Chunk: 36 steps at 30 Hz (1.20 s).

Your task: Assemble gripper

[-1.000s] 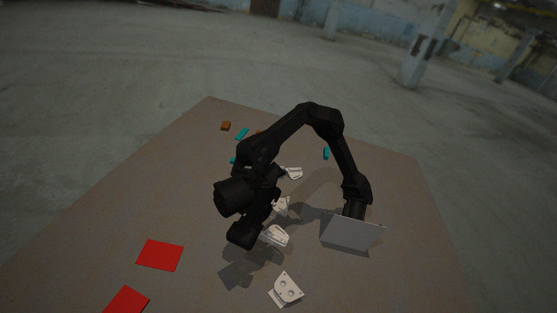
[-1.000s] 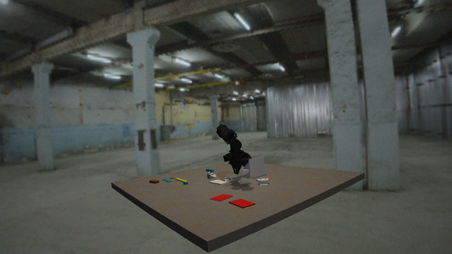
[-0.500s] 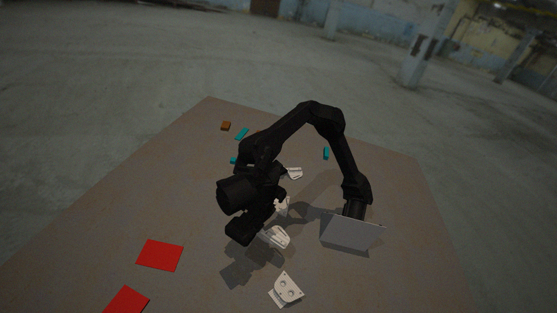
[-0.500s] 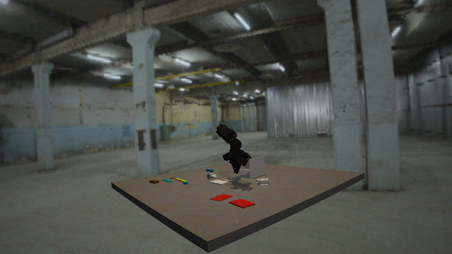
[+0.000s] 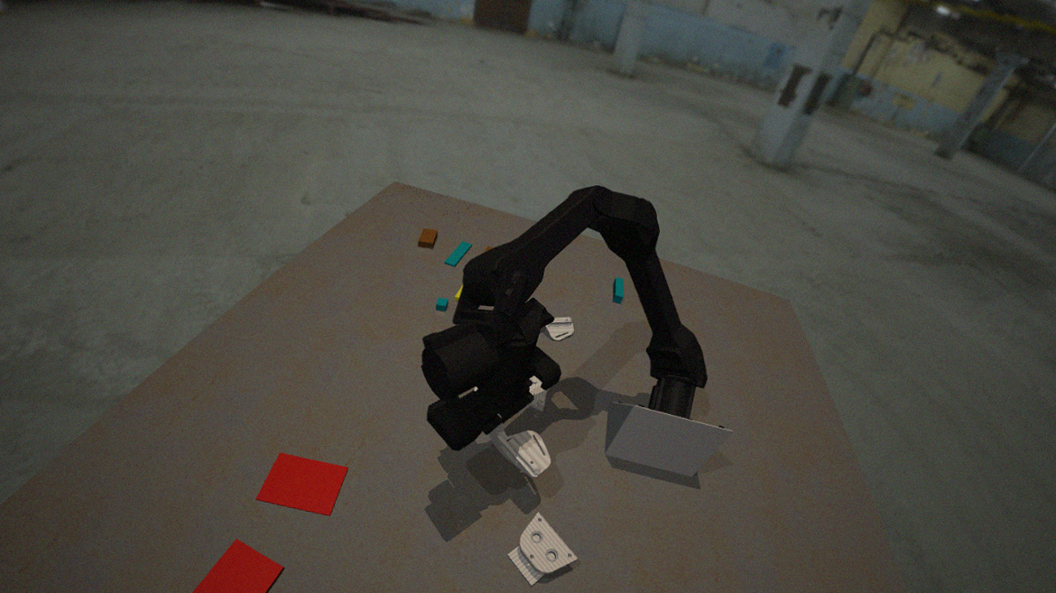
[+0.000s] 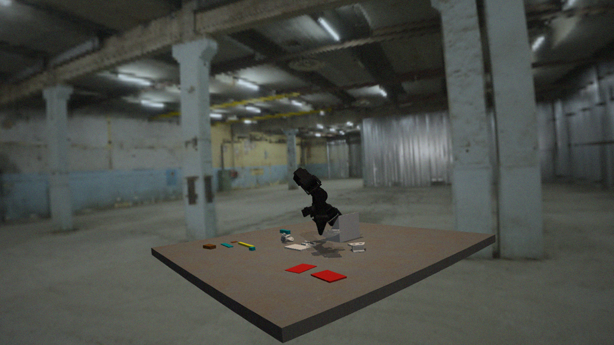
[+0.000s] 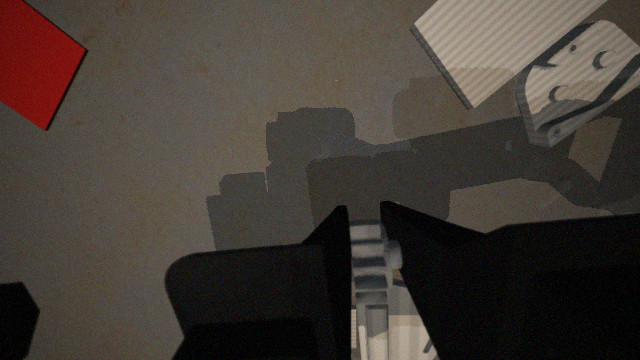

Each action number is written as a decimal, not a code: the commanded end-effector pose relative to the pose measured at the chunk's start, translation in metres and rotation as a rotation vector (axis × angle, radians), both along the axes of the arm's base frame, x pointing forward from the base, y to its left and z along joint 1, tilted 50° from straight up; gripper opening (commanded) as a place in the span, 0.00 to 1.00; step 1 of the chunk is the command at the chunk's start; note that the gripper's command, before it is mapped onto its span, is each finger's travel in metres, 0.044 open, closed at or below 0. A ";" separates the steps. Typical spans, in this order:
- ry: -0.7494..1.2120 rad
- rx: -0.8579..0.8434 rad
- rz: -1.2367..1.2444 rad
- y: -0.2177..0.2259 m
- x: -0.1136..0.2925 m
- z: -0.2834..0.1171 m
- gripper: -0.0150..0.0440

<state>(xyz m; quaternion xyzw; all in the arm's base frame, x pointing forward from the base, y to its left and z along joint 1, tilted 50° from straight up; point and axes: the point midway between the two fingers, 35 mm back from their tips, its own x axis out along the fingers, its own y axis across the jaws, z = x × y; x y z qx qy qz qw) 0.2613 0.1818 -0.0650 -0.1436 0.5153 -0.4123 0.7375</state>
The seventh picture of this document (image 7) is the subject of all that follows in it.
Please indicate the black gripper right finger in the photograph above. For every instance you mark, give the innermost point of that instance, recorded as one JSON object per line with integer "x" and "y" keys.
{"x": 471, "y": 288}

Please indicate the red flat square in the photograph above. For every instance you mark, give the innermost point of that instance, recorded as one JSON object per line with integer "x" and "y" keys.
{"x": 38, "y": 62}

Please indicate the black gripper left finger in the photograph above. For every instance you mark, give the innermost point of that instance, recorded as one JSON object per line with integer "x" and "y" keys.
{"x": 311, "y": 279}

